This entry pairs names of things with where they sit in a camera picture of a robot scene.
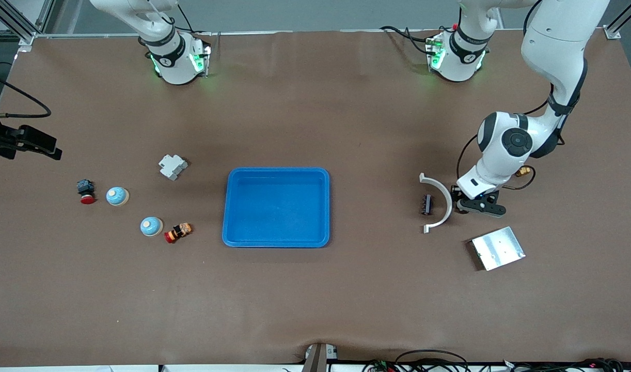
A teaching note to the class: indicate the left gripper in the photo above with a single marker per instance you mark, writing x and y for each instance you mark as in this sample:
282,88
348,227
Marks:
454,194

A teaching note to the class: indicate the light blue desk bell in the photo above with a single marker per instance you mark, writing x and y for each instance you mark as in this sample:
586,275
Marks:
151,226
117,196

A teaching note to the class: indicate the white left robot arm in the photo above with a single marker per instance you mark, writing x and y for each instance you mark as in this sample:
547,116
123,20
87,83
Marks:
553,41

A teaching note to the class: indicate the white curved pipe clamp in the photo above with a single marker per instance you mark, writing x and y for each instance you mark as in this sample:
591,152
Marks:
448,199

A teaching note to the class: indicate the silver metal plate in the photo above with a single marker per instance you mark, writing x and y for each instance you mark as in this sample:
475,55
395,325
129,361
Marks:
499,249

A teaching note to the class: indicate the brown table mat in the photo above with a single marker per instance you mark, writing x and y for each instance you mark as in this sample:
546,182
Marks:
315,299

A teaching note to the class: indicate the blue plastic tray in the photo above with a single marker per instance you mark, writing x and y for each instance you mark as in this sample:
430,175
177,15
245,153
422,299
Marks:
274,206

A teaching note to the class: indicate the orange yellow emergency stop button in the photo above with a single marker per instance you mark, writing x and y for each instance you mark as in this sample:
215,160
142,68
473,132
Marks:
178,232

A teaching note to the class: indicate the white circuit breaker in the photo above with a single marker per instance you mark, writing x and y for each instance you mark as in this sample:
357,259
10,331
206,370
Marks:
172,166

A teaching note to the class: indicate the red mushroom button blue base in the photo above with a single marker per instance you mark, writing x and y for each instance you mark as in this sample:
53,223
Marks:
85,188

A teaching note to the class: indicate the aluminium frame post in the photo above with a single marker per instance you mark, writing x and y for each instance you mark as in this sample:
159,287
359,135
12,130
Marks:
612,32
25,40

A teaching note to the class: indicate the grey mount bracket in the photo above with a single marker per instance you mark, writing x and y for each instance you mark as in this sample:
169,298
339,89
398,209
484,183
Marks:
318,359

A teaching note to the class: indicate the black camera device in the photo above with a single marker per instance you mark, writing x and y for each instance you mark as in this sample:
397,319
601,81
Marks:
24,140

